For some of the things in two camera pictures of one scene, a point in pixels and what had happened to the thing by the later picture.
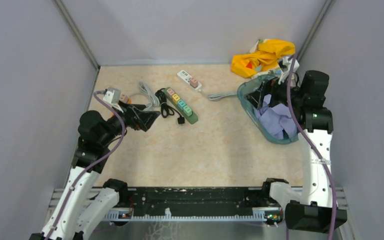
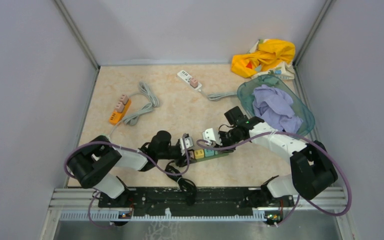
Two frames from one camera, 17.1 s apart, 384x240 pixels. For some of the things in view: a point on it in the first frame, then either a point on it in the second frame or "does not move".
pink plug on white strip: (193, 82) does not move
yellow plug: (176, 97) → (199, 154)
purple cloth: (274, 118) does not move
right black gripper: (269, 86) → (221, 133)
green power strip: (192, 119) → (219, 154)
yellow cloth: (269, 52) does not move
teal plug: (181, 104) → (208, 152)
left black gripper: (144, 119) → (182, 161)
